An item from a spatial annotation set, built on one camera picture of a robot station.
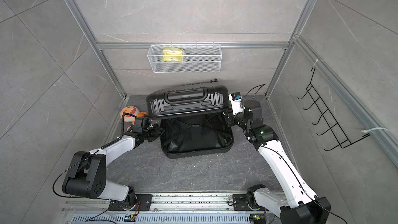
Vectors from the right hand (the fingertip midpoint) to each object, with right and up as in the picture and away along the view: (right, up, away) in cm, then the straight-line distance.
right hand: (227, 109), depth 74 cm
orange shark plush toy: (-50, -2, +5) cm, 50 cm away
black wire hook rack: (+43, -4, -6) cm, 44 cm away
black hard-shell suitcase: (-16, -3, -6) cm, 17 cm away
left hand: (-34, -11, +18) cm, 40 cm away
